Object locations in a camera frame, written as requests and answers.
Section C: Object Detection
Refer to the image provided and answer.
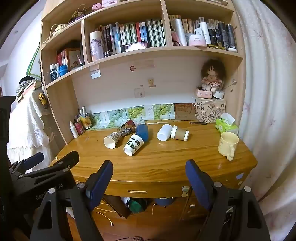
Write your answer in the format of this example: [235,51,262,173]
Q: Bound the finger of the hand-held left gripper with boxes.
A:
[10,152,44,175]
[50,151,80,173]

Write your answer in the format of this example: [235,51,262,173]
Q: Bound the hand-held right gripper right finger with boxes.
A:
[185,159,271,241]

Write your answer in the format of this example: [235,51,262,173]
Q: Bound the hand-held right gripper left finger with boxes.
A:
[30,160,114,241]

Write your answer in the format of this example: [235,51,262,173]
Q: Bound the white patterned paper cup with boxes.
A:
[103,132,120,149]

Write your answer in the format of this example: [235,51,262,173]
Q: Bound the white panda paper cup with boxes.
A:
[123,134,144,156]

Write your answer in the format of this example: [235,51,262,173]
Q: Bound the brown sleeved paper cup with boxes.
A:
[170,125,190,141]

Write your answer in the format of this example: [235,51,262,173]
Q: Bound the dark printed paper cup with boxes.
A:
[117,119,139,137]

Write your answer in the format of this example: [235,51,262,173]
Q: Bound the plain white cup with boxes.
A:
[157,124,173,141]

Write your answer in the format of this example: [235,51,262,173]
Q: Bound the blue cup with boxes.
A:
[135,124,149,142]

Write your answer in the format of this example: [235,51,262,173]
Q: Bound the white spray bottle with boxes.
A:
[69,121,79,139]

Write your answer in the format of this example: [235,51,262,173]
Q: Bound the white hanging garment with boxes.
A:
[7,89,55,173]

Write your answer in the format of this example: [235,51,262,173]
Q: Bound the blue round container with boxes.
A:
[154,197,175,207]

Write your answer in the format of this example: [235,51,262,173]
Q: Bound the yellow printed bottle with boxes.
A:
[80,112,92,130]

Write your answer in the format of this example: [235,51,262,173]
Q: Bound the wooden desk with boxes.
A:
[54,119,258,241]

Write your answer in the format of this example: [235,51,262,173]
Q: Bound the green bag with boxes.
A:
[127,199,148,214]

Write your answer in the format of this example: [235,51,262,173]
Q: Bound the cream ceramic mug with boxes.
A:
[218,132,239,161]

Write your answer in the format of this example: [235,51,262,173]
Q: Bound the green leaf printed card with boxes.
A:
[107,109,127,127]
[152,103,174,120]
[92,112,111,128]
[125,106,145,123]

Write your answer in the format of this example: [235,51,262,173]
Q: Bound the wooden bookshelf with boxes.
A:
[39,0,247,144]

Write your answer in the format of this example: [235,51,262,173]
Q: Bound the yellow small toy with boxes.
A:
[38,93,48,109]

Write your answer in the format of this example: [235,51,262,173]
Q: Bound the green tissue box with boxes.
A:
[215,113,238,135]

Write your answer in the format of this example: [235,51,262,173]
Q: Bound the brown printed card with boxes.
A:
[174,103,197,121]

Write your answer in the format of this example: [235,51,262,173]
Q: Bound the beige patterned storage box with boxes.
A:
[195,97,226,123]

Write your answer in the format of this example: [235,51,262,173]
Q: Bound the dark small bottle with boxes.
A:
[49,64,58,82]

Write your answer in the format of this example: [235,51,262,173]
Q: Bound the pink small box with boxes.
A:
[195,87,213,99]

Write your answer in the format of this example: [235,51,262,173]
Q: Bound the green framed board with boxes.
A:
[26,45,42,80]

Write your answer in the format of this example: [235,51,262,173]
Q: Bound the red books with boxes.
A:
[56,47,84,70]

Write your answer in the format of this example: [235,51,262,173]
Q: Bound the white curtain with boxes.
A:
[231,0,296,241]

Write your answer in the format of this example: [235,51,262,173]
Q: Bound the brown haired doll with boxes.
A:
[200,58,226,92]

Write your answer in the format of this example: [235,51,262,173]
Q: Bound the pink white thermos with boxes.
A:
[89,31,105,62]

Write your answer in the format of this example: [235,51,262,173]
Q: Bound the row of dark books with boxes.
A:
[100,19,167,54]

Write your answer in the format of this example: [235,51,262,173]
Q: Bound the white cream jar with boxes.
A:
[189,34,208,47]

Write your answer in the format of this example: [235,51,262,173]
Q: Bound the dried flower basket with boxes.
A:
[68,6,93,25]

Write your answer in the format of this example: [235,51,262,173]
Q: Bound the black tube bottle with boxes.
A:
[217,22,228,48]
[225,24,238,52]

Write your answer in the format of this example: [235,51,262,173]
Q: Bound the white tall bottle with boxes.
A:
[199,22,211,45]

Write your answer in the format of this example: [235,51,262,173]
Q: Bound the clear plastic roll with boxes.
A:
[174,19,188,46]

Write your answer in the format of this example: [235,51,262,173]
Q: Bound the row of pale books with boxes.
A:
[168,14,222,34]

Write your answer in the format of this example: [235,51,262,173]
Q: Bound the white cable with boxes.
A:
[94,211,114,226]

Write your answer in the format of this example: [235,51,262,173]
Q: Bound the beige drawstring bag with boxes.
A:
[43,24,68,44]

